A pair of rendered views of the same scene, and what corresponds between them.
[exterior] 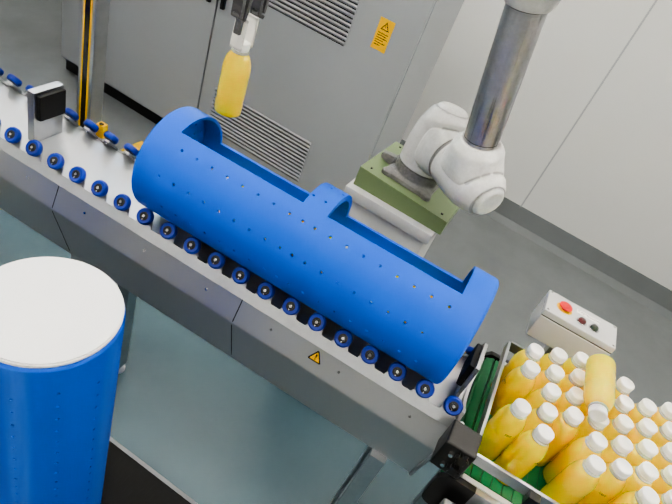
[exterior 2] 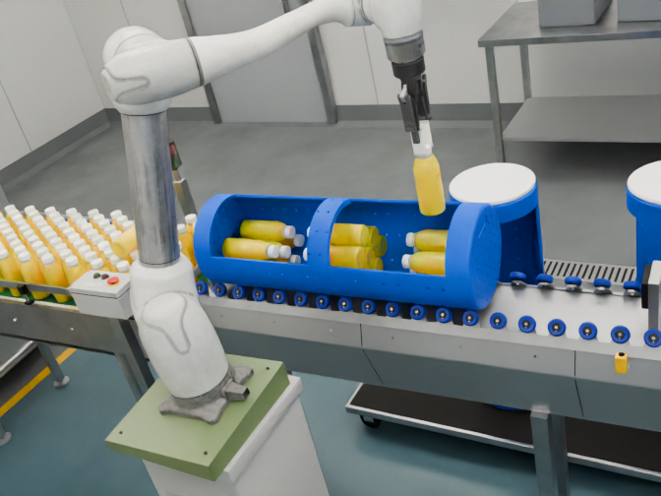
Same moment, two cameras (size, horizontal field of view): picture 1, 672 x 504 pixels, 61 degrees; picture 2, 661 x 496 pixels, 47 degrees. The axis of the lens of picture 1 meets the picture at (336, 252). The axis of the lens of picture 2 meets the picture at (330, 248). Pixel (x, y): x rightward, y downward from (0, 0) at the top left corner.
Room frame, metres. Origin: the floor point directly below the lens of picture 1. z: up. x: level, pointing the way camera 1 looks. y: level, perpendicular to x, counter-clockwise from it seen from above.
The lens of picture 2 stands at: (2.90, 0.75, 2.19)
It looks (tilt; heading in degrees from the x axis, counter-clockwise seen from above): 30 degrees down; 202
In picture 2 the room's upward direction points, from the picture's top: 14 degrees counter-clockwise
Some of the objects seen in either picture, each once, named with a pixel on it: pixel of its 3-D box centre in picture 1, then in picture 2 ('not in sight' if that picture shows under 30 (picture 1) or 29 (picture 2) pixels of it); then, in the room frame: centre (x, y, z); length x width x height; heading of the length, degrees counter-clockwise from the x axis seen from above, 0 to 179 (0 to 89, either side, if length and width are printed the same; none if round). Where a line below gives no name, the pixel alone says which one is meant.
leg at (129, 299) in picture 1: (124, 315); (548, 487); (1.30, 0.60, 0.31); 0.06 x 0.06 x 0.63; 78
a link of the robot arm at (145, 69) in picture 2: not in sight; (148, 73); (1.57, -0.07, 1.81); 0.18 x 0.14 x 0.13; 128
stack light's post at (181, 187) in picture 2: not in sight; (219, 296); (0.58, -0.71, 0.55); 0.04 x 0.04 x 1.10; 78
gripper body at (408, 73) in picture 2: not in sight; (410, 76); (1.24, 0.38, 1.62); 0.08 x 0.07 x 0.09; 168
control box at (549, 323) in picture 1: (571, 329); (107, 293); (1.26, -0.67, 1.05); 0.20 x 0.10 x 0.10; 78
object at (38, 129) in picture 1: (47, 113); (652, 297); (1.28, 0.89, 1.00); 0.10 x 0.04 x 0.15; 168
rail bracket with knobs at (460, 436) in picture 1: (455, 449); not in sight; (0.81, -0.41, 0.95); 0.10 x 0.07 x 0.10; 168
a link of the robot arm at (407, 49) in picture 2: not in sight; (404, 45); (1.23, 0.38, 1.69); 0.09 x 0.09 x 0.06
